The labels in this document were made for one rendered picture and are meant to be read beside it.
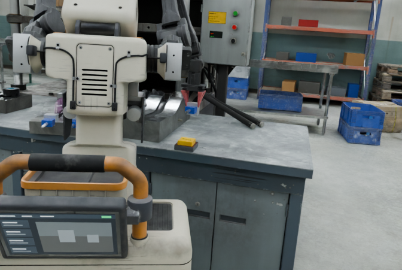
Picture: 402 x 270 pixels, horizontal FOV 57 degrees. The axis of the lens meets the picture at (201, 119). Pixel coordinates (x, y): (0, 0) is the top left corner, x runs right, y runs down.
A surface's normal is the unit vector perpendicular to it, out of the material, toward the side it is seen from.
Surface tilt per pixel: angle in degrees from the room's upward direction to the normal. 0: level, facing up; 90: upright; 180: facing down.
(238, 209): 90
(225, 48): 90
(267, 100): 92
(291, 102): 92
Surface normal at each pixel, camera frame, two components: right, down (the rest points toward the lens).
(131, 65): 0.11, 0.10
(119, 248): 0.06, 0.62
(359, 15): -0.24, 0.21
